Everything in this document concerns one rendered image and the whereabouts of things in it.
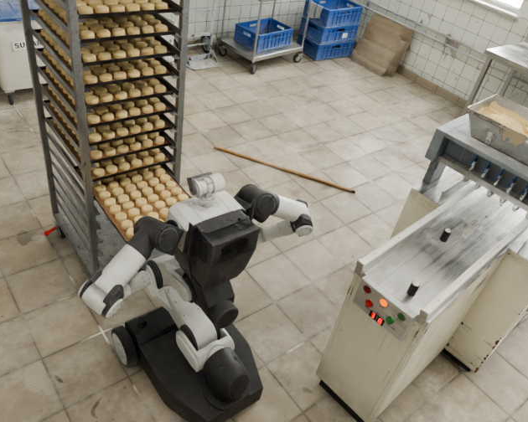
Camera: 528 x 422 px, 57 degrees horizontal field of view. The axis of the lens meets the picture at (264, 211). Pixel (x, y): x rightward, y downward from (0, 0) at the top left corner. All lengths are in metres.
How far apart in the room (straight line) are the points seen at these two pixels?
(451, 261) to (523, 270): 0.39
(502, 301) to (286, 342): 1.09
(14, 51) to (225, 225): 3.02
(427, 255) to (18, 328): 1.99
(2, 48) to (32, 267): 1.96
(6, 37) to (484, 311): 3.76
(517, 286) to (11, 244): 2.71
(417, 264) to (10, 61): 3.47
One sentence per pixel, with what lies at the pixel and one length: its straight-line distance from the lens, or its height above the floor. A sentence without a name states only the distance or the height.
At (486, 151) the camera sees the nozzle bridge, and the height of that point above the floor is 1.18.
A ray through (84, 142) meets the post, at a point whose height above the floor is 0.99.
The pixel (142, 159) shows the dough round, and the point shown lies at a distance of 2.46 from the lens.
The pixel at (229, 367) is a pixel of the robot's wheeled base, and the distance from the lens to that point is 2.13.
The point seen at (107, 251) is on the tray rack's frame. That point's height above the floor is 0.15.
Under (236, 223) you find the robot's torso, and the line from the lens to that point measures 1.73.
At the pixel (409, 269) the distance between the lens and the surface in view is 2.05.
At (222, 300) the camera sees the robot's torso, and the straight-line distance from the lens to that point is 1.97.
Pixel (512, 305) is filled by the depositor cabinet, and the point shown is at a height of 0.59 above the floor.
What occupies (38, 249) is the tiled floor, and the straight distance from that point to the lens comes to 3.14.
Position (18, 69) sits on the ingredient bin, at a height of 0.30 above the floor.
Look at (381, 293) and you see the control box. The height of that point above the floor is 0.84.
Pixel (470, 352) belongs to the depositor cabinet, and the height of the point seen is 0.19.
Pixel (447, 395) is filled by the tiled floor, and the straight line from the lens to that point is 2.84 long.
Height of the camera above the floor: 2.14
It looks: 39 degrees down
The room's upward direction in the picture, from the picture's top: 11 degrees clockwise
